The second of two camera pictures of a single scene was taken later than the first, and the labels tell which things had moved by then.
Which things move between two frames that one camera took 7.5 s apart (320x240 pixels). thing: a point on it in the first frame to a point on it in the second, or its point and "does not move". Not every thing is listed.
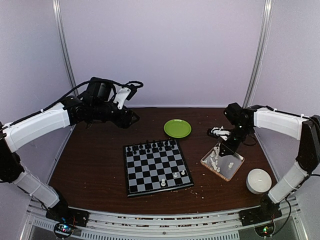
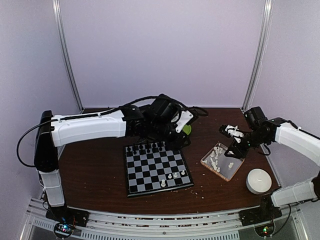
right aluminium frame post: [268, 7] does not move
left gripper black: [123, 121] to [178, 144]
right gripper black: [230, 149] to [240, 153]
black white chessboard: [155, 167] does not move
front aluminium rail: [185, 225] does not move
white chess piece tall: [163, 183] does not move
